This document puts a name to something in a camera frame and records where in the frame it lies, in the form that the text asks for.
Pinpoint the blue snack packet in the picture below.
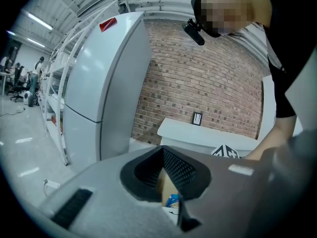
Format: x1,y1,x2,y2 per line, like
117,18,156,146
164,193,179,209

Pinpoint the black floor cable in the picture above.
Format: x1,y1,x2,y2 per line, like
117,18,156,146
0,107,27,118

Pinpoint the white low cabinet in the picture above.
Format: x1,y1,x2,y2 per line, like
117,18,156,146
157,117,261,157

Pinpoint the white power strip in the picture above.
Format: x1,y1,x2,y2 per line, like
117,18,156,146
43,178,61,189

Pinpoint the white ceiling air duct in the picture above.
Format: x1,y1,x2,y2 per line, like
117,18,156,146
75,0,111,18

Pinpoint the long ceiling light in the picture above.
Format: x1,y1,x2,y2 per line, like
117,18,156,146
26,11,54,31
26,37,47,48

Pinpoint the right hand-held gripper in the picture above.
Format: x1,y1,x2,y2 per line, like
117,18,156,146
211,143,241,159

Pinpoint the black head camera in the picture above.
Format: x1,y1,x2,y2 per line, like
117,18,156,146
182,18,206,46

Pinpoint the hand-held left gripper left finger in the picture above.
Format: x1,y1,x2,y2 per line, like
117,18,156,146
39,145,189,238

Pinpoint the cardboard box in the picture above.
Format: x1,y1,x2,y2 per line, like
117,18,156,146
156,169,179,207

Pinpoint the white metal shelving rack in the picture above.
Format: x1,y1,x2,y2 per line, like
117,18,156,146
39,0,117,166

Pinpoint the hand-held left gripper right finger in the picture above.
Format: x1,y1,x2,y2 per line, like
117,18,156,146
162,145,275,238

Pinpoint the small black picture frame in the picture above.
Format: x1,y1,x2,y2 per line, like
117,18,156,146
192,112,203,126

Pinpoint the white refrigerator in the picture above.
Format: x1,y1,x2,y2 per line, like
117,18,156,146
63,11,153,175

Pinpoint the person's right forearm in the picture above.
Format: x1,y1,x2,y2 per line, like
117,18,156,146
244,114,298,161

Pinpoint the person's black shirt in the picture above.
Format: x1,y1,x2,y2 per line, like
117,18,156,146
255,0,317,119

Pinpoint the red sticker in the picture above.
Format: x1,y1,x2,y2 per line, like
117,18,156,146
99,17,117,33

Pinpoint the black office chair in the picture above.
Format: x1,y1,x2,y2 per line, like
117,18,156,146
6,67,28,103

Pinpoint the white desk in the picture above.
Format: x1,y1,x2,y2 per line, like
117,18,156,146
0,71,12,97

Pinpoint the tall white panel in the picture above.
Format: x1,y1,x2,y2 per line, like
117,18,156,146
257,74,277,141

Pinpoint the person's head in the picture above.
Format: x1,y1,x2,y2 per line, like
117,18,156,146
190,0,273,38

